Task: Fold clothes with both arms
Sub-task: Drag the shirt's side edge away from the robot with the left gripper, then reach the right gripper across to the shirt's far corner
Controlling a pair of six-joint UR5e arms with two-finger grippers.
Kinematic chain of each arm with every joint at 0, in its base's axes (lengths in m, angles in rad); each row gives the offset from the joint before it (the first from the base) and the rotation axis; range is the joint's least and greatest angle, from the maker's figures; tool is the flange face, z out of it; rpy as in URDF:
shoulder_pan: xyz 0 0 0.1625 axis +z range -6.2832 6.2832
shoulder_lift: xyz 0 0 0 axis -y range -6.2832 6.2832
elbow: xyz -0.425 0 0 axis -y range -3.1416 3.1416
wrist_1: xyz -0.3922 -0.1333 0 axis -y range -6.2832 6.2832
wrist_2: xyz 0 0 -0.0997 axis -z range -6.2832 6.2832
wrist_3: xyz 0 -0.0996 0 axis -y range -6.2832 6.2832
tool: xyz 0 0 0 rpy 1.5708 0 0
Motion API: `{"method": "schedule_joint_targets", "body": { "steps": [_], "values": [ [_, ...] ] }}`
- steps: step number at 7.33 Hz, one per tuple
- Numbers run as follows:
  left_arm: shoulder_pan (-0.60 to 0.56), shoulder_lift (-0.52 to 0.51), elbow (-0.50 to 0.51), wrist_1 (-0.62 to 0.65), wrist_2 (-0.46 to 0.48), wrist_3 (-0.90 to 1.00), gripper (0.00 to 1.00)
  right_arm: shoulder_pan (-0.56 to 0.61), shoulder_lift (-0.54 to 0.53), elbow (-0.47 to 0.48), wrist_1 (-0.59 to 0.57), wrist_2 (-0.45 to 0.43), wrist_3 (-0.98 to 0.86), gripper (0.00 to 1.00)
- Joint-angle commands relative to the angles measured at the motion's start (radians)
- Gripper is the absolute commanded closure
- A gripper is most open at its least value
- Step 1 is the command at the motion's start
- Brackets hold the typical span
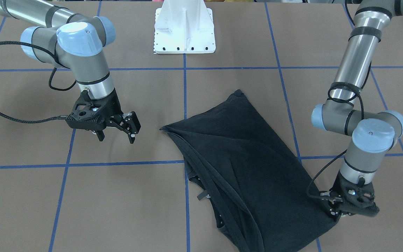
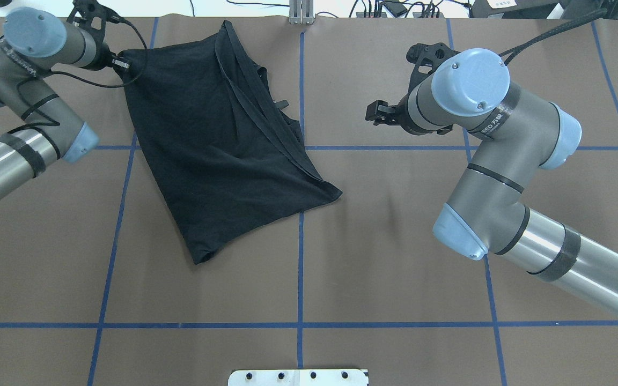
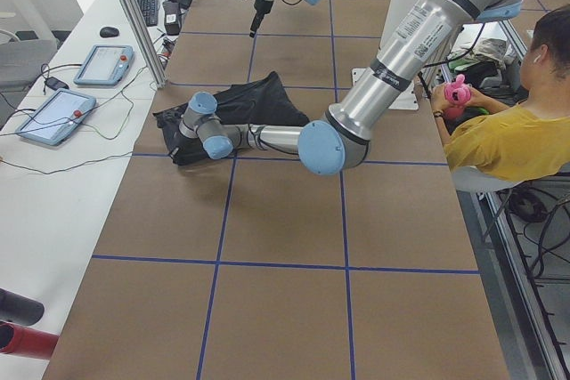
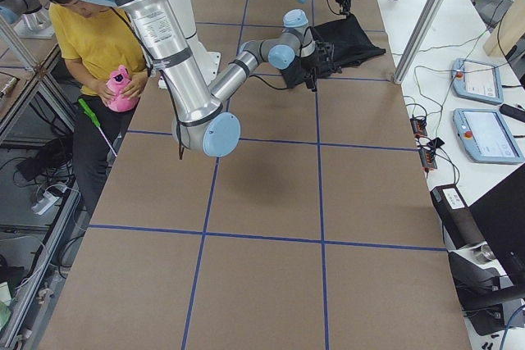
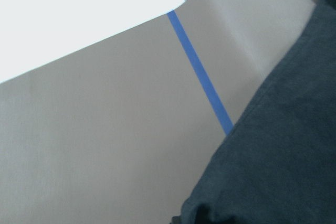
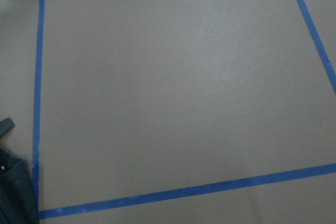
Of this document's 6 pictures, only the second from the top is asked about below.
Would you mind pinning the brown table cover mat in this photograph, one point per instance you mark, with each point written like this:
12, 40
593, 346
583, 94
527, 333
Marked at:
97, 287

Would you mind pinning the black printed t-shirt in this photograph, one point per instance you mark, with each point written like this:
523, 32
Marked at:
224, 155

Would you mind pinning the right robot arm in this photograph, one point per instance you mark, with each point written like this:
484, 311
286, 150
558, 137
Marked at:
519, 134

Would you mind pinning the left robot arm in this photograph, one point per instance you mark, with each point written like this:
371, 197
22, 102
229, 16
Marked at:
32, 43

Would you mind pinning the aluminium frame post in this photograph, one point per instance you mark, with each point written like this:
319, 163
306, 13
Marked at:
301, 12

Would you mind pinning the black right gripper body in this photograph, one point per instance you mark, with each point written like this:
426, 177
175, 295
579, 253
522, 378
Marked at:
404, 113

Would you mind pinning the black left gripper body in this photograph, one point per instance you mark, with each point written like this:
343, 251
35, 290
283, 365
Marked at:
104, 57

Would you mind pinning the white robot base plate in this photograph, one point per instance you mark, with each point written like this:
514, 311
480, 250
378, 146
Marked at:
299, 377

